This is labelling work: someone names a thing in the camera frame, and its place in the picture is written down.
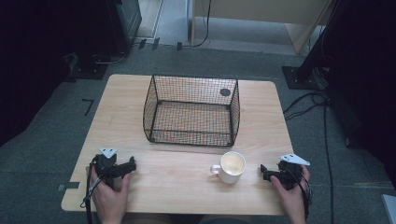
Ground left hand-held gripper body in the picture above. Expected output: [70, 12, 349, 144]
[92, 147, 129, 189]

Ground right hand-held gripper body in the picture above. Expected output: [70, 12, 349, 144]
[268, 153, 311, 191]

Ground person's right hand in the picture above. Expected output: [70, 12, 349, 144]
[269, 164, 312, 224]

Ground person's left hand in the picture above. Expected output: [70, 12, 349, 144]
[85, 165, 132, 224]

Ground white cup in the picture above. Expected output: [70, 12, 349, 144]
[209, 150, 247, 185]

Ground grey tape strip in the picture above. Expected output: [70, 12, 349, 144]
[57, 181, 81, 191]

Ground black stand with base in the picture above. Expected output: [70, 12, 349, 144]
[281, 0, 347, 91]

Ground white box corner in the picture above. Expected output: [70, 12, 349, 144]
[381, 193, 396, 224]

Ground black cabinet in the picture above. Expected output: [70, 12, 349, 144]
[106, 0, 143, 54]

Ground wooden furniture panel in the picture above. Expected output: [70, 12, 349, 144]
[189, 0, 332, 56]

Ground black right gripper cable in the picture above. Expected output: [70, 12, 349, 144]
[288, 167, 314, 222]

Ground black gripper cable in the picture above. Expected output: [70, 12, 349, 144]
[79, 157, 106, 224]
[288, 167, 314, 222]

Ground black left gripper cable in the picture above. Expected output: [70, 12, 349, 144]
[79, 157, 106, 224]

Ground black floor cables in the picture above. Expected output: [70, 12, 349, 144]
[282, 89, 335, 224]

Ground black wire mesh basket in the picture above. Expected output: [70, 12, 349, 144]
[142, 74, 241, 147]

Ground black stand base plate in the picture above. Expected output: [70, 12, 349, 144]
[68, 53, 110, 81]

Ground black floor cable loop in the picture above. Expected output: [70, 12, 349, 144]
[92, 43, 141, 65]

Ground black hanging cable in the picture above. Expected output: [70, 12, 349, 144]
[191, 0, 213, 49]

